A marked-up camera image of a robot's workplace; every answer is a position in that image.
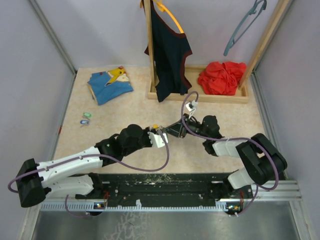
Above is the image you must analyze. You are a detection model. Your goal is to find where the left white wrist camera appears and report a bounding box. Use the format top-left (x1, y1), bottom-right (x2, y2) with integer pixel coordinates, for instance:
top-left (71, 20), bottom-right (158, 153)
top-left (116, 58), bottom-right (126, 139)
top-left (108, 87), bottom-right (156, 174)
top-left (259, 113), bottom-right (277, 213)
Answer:
top-left (147, 131), bottom-right (169, 148)

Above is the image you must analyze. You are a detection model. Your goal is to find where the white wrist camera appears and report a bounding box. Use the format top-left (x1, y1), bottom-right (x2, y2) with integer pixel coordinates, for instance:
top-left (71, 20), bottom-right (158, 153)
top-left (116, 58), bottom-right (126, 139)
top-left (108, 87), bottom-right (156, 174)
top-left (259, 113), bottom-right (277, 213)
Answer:
top-left (185, 100), bottom-right (198, 119)
top-left (147, 131), bottom-right (169, 148)

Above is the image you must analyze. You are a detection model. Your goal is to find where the blue pikachu shirt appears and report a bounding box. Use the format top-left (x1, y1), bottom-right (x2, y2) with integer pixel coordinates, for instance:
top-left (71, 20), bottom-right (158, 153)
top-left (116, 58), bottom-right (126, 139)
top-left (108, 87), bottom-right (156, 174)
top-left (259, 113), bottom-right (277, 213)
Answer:
top-left (87, 66), bottom-right (134, 106)

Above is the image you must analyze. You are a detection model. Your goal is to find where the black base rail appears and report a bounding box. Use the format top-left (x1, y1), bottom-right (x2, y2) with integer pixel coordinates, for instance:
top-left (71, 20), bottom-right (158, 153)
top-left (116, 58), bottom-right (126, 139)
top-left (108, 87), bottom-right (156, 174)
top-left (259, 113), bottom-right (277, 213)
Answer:
top-left (75, 173), bottom-right (253, 208)

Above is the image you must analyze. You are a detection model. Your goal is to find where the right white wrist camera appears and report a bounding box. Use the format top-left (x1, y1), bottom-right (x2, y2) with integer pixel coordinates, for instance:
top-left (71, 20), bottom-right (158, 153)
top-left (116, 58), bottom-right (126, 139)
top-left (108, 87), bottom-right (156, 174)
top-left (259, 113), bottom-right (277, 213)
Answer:
top-left (185, 100), bottom-right (198, 119)

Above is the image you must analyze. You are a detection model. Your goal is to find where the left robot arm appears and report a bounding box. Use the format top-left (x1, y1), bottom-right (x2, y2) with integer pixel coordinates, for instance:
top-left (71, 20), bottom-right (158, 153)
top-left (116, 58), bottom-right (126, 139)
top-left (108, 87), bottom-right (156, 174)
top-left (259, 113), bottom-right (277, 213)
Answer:
top-left (14, 124), bottom-right (167, 208)

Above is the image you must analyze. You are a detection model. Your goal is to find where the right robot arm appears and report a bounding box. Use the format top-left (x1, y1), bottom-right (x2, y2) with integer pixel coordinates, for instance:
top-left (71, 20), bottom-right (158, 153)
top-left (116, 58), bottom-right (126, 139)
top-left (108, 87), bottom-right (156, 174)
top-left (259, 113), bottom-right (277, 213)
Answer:
top-left (165, 113), bottom-right (288, 200)

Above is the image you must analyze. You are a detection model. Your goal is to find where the red crumpled cloth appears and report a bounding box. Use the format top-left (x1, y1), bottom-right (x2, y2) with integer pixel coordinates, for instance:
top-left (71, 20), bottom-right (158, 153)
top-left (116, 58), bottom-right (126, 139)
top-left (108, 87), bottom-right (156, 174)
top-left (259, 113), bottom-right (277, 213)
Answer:
top-left (197, 61), bottom-right (247, 96)

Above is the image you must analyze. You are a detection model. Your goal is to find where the teal clothes hanger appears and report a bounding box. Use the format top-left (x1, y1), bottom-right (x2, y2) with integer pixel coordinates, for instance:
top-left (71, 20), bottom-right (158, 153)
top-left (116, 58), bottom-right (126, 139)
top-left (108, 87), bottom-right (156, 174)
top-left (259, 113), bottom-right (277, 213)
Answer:
top-left (223, 0), bottom-right (267, 57)

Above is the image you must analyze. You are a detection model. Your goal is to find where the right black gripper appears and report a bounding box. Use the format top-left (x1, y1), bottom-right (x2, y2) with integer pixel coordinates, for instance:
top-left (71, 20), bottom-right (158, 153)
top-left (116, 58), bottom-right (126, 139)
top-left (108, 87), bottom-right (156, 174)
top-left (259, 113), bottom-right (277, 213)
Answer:
top-left (164, 113), bottom-right (209, 139)

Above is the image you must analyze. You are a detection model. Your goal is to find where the dark navy tank top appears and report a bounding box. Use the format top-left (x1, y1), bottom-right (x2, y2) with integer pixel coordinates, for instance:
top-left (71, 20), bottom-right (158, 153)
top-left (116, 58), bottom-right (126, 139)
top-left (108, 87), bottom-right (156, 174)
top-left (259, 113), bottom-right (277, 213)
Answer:
top-left (150, 3), bottom-right (193, 103)

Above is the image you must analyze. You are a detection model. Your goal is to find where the green key tag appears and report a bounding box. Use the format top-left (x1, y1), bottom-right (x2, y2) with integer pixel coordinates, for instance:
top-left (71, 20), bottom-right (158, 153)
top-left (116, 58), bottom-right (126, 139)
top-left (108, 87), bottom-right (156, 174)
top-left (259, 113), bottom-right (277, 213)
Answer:
top-left (83, 112), bottom-right (92, 118)

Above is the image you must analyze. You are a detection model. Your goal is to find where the orange clothes hanger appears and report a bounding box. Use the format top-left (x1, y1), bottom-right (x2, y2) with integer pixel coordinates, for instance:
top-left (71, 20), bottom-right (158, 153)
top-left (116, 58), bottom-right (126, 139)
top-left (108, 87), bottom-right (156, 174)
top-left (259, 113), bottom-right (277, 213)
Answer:
top-left (154, 0), bottom-right (185, 34)

